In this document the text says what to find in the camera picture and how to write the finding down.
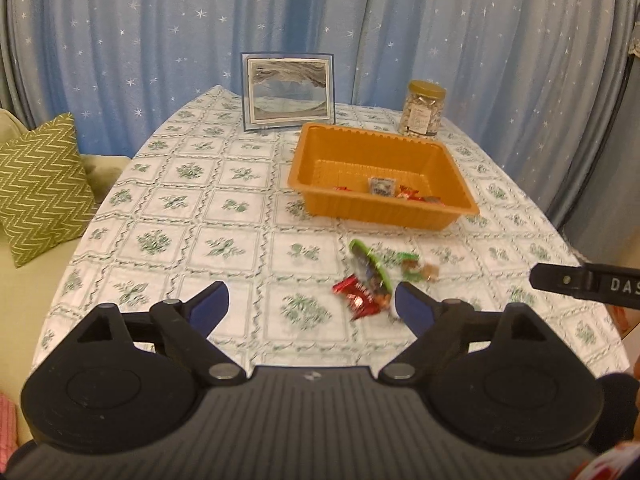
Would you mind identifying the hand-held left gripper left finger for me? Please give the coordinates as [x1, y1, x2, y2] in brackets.
[75, 281, 248, 386]

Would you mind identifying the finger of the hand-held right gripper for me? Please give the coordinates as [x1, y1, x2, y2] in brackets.
[531, 262, 588, 295]

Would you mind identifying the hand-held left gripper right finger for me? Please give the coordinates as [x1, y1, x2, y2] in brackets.
[377, 281, 553, 386]

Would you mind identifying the yellow green candy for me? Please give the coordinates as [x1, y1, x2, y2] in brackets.
[400, 252, 423, 282]

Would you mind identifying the dark red snack packet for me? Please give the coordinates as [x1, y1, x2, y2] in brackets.
[332, 274, 392, 322]

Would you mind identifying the green snack packet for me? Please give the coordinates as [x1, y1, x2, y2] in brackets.
[348, 240, 393, 296]

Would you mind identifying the orange plastic tray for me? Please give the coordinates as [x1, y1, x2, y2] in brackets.
[287, 122, 480, 232]

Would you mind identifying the floral white tablecloth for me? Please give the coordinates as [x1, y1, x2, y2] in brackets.
[31, 85, 630, 386]

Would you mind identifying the grey lace-trimmed fabric cover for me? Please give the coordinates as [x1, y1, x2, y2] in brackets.
[562, 35, 640, 266]

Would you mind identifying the grey curtain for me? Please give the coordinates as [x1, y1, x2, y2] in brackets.
[0, 0, 26, 116]
[547, 0, 628, 233]

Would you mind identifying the light green sofa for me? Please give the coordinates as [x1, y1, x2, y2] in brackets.
[0, 109, 132, 446]

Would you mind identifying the red white printed clothing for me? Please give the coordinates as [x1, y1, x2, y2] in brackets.
[575, 442, 640, 480]

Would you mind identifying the clear jar with gold lid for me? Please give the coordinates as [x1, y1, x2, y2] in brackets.
[398, 80, 447, 138]

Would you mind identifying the green zigzag cushion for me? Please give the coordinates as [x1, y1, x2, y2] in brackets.
[0, 112, 98, 268]

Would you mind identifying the framed sand picture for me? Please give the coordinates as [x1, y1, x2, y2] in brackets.
[241, 51, 336, 133]

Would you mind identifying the pink knitted cloth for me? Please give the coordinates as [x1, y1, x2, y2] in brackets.
[0, 394, 20, 456]

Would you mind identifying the blue star curtain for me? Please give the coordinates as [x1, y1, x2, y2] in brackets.
[0, 0, 626, 221]

